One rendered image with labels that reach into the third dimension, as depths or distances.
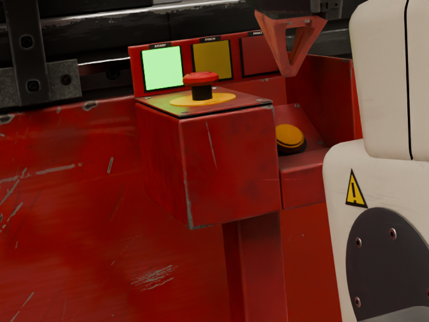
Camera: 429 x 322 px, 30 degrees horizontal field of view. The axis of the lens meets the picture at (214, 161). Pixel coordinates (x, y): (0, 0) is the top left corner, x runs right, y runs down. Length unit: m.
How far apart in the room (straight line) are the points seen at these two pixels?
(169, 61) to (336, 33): 0.32
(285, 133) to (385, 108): 0.48
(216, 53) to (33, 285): 0.39
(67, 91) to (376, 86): 0.65
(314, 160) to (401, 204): 0.44
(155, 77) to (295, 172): 0.21
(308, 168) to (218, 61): 0.19
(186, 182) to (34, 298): 0.37
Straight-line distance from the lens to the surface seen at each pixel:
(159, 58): 0.93
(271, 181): 0.84
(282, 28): 0.84
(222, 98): 0.86
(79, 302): 1.11
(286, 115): 0.95
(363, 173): 0.47
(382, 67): 0.44
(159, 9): 1.06
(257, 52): 0.98
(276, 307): 0.94
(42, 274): 1.09
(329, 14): 0.83
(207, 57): 0.95
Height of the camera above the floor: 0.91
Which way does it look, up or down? 13 degrees down
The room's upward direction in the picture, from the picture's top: 6 degrees counter-clockwise
